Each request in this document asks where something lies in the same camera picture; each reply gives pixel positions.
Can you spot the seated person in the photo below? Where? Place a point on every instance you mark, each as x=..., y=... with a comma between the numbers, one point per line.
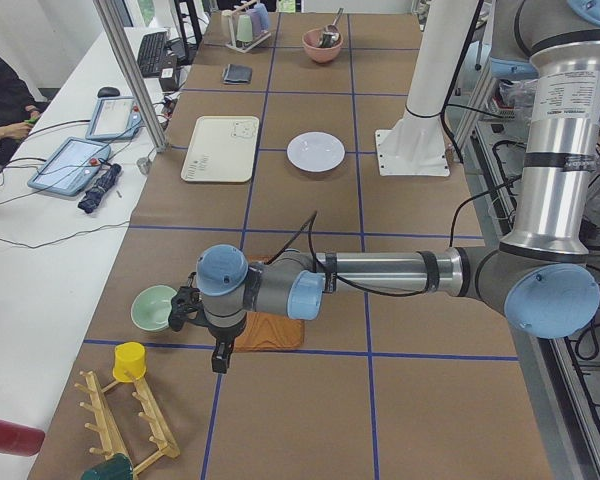
x=18, y=109

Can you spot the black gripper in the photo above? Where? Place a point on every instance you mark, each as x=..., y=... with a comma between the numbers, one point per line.
x=223, y=336

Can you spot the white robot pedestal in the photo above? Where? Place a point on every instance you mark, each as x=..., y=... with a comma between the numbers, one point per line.
x=415, y=146

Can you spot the near teach pendant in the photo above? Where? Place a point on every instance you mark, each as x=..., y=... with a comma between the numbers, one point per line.
x=71, y=167

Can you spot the wooden cup rack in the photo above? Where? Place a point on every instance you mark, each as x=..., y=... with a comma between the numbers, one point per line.
x=128, y=420

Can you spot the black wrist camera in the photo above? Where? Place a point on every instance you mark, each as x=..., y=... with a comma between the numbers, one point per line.
x=184, y=308

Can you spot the white wire cup rack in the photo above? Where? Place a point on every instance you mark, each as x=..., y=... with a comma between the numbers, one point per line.
x=229, y=23

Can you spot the white round plate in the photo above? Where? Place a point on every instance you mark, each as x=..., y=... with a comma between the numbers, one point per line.
x=315, y=152

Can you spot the folded navy umbrella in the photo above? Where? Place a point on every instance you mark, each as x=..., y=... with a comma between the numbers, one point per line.
x=93, y=197

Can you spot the metal scoop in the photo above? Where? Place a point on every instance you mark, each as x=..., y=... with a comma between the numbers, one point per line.
x=330, y=33

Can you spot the grey folded cloth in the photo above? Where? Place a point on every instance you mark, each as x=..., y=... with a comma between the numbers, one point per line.
x=237, y=74

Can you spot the cream bear tray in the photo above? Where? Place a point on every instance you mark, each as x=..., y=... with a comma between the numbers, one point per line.
x=222, y=149

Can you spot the blue pastel cup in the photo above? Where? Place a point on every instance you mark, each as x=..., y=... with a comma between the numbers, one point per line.
x=263, y=15

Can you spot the black keyboard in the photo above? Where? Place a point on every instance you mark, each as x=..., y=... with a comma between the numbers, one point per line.
x=151, y=53

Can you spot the teach pendant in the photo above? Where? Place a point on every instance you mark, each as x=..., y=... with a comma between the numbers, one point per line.
x=114, y=118
x=71, y=167

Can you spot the far teach pendant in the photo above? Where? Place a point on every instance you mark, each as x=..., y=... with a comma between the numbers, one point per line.
x=114, y=118

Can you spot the dark green cup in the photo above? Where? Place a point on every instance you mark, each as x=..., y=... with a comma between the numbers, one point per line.
x=118, y=467

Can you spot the black computer mouse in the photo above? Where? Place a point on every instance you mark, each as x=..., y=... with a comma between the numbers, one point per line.
x=108, y=92

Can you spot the red water bottle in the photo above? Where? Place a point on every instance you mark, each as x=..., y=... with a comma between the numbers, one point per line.
x=20, y=440

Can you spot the pink bowl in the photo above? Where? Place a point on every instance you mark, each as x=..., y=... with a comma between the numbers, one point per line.
x=316, y=52

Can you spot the yellow cup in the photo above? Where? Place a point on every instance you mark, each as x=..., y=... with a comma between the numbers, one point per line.
x=129, y=362

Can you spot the purple pastel cup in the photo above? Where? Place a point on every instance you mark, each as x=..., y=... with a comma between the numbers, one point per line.
x=255, y=19

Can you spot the green pastel cup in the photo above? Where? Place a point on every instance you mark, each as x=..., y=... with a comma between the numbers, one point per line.
x=244, y=29

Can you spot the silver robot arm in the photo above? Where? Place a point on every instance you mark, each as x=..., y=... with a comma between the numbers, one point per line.
x=536, y=277

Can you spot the wooden brown tray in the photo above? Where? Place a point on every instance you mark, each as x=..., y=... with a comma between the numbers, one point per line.
x=268, y=332

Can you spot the green ceramic bowl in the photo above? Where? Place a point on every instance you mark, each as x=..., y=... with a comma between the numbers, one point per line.
x=151, y=308

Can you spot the aluminium frame post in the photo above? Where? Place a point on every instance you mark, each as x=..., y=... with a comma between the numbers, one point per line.
x=127, y=63

